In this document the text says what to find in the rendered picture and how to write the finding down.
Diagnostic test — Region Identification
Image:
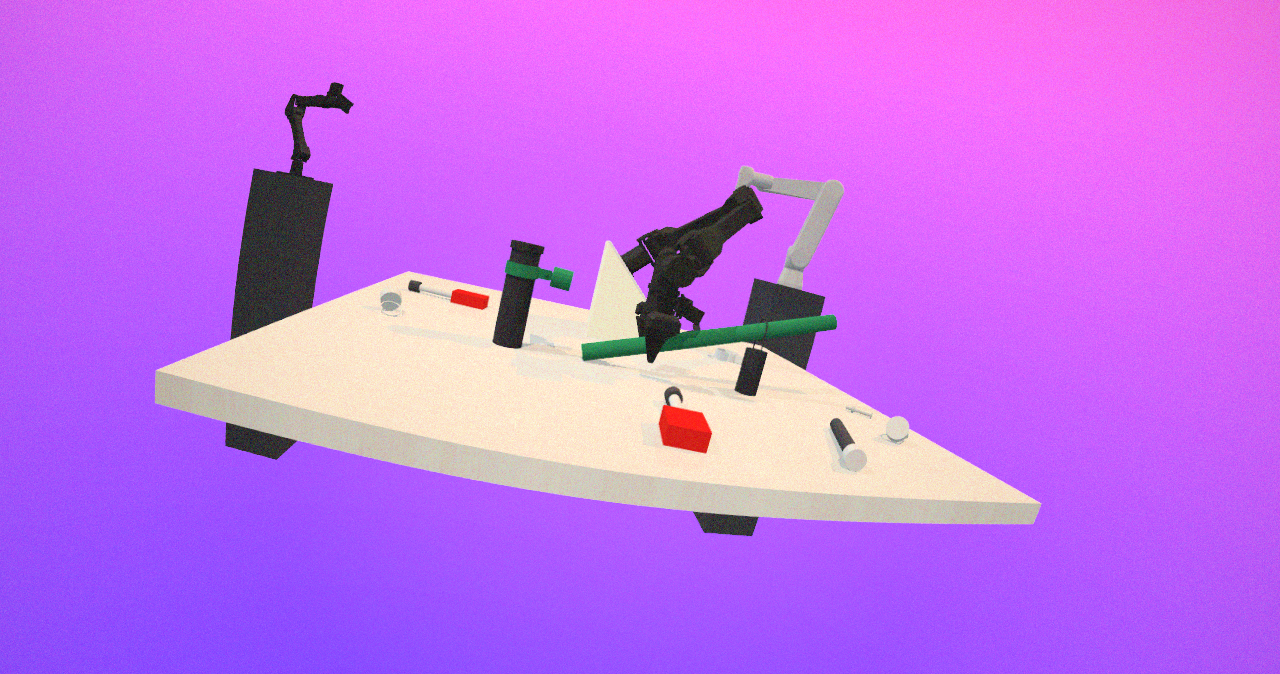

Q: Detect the green cup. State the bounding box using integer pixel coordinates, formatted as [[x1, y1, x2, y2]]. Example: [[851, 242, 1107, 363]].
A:
[[506, 260, 575, 292]]

